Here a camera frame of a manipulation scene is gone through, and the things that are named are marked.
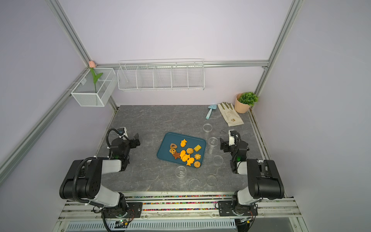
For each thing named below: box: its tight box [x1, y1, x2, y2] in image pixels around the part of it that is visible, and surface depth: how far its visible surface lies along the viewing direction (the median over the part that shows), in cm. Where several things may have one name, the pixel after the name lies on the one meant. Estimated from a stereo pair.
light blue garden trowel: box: [205, 104, 217, 120], surface depth 122 cm
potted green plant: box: [234, 91, 259, 114], surface depth 110 cm
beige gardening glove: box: [217, 101, 245, 127], surface depth 118 cm
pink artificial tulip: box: [88, 60, 104, 94], surface depth 92 cm
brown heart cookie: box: [170, 143, 178, 150], surface depth 98 cm
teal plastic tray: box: [156, 132, 207, 169], surface depth 96 cm
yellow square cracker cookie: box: [193, 144, 202, 152], surface depth 98 cm
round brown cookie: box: [193, 160, 201, 169], surface depth 90 cm
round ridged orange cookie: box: [186, 147, 194, 155], surface depth 95 cm
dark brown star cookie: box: [172, 151, 181, 160], surface depth 93 cm
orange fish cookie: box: [180, 138, 188, 148], surface depth 101 cm
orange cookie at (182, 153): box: [179, 149, 186, 160], surface depth 94 cm
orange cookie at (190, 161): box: [186, 157, 195, 166], surface depth 91 cm
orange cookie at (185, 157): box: [181, 154, 191, 162], surface depth 93 cm
